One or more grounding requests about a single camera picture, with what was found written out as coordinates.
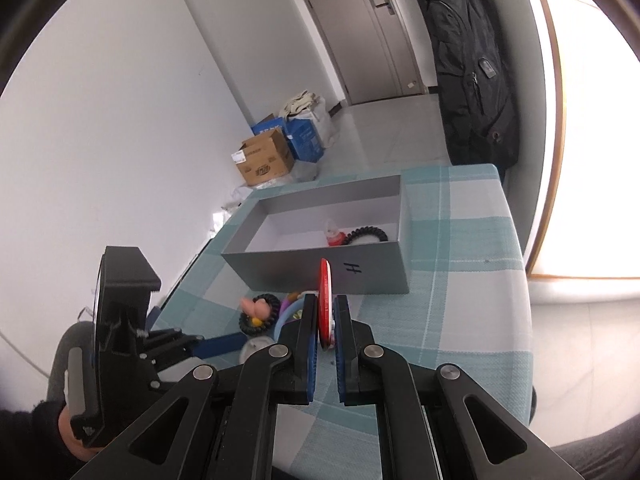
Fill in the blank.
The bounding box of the brown cardboard box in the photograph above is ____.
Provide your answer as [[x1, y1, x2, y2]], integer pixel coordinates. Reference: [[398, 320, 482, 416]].
[[231, 127, 296, 188]]

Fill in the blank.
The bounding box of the wooden frame strip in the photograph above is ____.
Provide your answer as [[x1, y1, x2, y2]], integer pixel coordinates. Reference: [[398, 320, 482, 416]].
[[525, 0, 572, 281]]

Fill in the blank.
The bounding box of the white round bracelet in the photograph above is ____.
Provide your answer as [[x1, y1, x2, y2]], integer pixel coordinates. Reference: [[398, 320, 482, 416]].
[[239, 336, 277, 364]]

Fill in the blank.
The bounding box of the clear plastic wrap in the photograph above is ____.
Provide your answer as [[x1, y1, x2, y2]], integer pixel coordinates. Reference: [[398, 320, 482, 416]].
[[210, 187, 251, 233]]

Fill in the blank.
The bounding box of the dark grey chair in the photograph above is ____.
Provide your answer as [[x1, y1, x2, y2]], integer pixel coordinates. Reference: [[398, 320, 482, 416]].
[[47, 321, 98, 411]]

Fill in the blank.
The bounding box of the white cable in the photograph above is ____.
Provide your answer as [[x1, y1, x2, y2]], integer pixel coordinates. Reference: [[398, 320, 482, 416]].
[[0, 330, 52, 377]]

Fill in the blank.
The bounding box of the red round disc ornament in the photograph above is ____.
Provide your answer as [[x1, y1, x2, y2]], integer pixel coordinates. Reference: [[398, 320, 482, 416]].
[[318, 257, 334, 349]]

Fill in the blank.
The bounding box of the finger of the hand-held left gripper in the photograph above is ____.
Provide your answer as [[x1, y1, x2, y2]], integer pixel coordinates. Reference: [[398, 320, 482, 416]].
[[149, 354, 200, 394], [142, 327, 242, 363]]

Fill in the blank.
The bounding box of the flat blue box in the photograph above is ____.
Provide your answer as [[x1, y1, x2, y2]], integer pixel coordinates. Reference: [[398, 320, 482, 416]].
[[250, 116, 287, 137]]

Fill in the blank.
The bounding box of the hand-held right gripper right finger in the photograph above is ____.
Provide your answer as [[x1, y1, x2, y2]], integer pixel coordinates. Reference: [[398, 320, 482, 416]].
[[334, 294, 591, 480]]

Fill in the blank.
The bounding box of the person's left hand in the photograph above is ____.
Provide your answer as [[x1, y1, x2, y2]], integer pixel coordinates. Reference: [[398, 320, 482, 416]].
[[57, 400, 101, 462]]

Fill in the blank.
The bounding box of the black beaded hair tie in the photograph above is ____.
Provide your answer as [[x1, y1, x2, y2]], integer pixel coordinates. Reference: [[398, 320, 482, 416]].
[[347, 226, 389, 245]]

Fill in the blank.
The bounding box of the grey box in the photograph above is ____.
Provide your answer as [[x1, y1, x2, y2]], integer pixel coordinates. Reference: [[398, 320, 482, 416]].
[[221, 175, 411, 295]]

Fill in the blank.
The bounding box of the person's grey trouser leg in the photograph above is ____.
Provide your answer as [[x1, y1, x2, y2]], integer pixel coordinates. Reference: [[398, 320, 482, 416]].
[[547, 417, 640, 480]]

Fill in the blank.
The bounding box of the person's left forearm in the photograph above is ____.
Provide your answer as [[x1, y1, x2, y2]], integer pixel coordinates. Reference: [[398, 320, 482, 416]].
[[0, 399, 68, 480]]

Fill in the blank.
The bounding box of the blue printed carton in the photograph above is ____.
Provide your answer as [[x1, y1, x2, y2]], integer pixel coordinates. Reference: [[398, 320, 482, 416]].
[[286, 116, 326, 163]]

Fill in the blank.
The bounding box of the light blue ring bracelet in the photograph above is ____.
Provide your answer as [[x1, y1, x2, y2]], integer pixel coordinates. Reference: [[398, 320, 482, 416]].
[[272, 292, 307, 341]]

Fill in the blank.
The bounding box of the black backpack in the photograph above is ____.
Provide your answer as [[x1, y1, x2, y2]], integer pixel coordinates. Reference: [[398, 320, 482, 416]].
[[425, 0, 521, 171]]

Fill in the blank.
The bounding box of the cream cloth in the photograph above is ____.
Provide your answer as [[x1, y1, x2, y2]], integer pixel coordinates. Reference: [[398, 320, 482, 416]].
[[280, 90, 321, 120]]

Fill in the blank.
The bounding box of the grey door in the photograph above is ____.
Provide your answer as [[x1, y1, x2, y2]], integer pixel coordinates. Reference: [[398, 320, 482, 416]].
[[287, 0, 428, 106]]

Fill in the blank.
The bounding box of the black hair tie pink charm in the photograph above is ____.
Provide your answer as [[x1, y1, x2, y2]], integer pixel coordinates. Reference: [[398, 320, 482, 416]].
[[238, 294, 281, 337]]

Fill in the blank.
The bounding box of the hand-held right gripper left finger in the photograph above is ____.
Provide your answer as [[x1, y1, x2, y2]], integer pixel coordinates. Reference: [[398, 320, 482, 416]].
[[70, 292, 321, 480]]

